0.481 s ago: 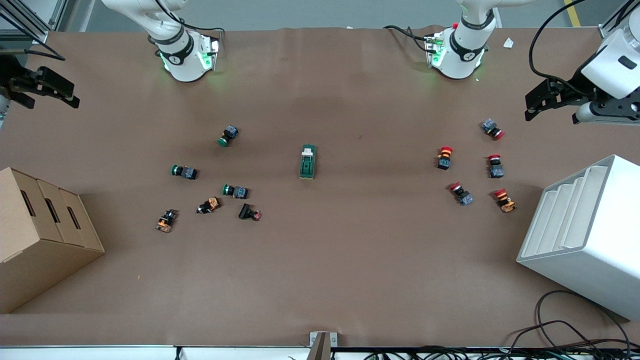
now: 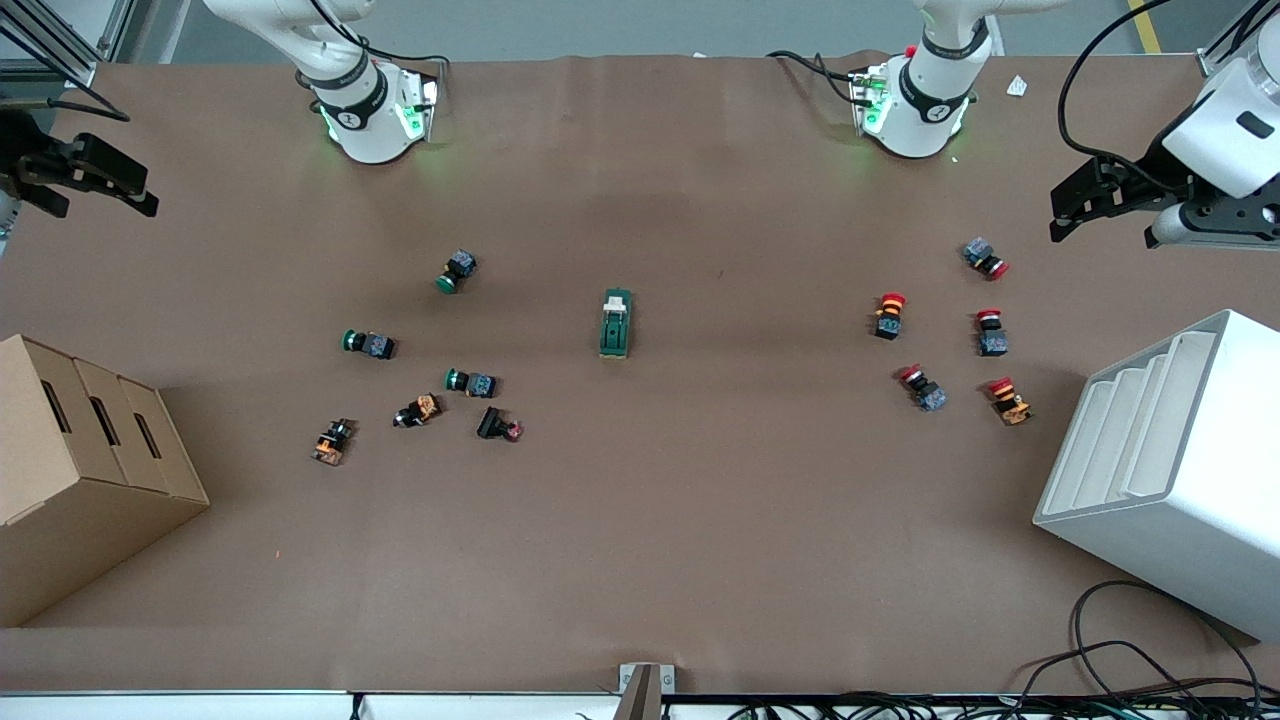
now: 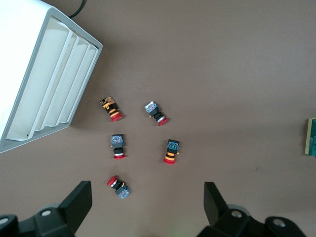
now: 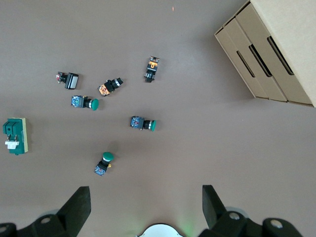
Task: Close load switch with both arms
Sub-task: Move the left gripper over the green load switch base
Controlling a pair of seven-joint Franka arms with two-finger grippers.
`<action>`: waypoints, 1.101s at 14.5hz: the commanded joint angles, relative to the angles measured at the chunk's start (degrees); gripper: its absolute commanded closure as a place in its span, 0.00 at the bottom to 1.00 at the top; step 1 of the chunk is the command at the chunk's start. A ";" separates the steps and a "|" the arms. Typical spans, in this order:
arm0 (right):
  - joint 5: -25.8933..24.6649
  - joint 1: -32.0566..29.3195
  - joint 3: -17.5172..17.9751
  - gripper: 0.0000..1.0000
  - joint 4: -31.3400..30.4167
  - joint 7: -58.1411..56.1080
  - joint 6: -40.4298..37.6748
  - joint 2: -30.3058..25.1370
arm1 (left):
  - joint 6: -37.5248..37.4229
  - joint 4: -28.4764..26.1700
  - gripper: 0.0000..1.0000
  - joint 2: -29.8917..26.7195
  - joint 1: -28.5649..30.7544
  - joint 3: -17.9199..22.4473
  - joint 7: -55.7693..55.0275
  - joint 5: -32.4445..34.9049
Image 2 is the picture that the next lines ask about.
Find green terminal block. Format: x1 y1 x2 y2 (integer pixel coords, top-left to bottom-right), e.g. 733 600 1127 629
598 288 637 361

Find red emergency button grey base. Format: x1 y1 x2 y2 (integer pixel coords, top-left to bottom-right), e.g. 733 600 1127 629
962 237 1011 281
897 364 949 413

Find red emergency button orange base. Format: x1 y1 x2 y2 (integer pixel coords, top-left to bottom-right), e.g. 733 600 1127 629
987 376 1034 427

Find metal left base connector plate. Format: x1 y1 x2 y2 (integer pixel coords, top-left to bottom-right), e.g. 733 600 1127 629
849 65 891 137

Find metal base connector plate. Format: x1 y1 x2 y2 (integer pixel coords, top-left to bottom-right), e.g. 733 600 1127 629
849 65 891 137
396 65 447 142

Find metal right base connector plate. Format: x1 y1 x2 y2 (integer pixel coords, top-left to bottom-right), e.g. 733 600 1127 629
396 65 447 142

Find black button orange base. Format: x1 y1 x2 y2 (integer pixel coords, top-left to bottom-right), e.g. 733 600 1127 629
392 393 443 430
310 418 357 467

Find white stepped plastic rack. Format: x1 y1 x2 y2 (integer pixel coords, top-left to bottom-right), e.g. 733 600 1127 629
1033 308 1280 643

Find brown cardboard box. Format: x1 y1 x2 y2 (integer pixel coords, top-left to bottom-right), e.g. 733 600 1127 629
0 334 211 629

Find aluminium frame profile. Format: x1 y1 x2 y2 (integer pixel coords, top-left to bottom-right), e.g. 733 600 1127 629
0 0 137 87
1198 0 1280 77

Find black right base cable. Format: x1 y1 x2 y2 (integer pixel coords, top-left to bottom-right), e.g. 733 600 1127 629
355 35 453 67

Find black base cable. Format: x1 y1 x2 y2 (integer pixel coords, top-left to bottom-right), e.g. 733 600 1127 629
355 35 453 67
767 49 873 102

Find black left base cable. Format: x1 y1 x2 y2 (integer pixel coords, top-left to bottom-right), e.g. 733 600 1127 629
767 49 873 102

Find black looped floor cable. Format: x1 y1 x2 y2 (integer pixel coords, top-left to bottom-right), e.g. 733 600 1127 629
1072 580 1263 701

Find white table edge rail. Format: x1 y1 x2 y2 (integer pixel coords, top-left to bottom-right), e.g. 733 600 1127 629
0 690 626 720

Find black floor cable bundle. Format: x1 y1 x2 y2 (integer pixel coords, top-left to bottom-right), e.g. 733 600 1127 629
730 688 1280 720

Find metal table edge bracket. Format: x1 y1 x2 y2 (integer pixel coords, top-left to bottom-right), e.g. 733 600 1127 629
618 662 676 720

